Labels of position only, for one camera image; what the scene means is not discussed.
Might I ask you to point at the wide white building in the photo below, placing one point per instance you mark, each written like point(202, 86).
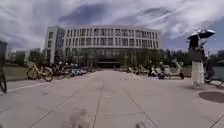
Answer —
point(106, 41)

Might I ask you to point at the grey concrete slab plaza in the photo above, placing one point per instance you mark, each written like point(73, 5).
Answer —
point(110, 96)

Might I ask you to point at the row of parked scooters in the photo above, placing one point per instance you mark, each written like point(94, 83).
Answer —
point(160, 71)

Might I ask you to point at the row of parked bicycles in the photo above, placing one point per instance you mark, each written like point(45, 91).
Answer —
point(50, 70)

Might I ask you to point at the person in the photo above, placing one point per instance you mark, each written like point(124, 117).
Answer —
point(197, 63)

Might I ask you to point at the dark bicycle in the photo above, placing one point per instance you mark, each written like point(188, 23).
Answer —
point(2, 80)

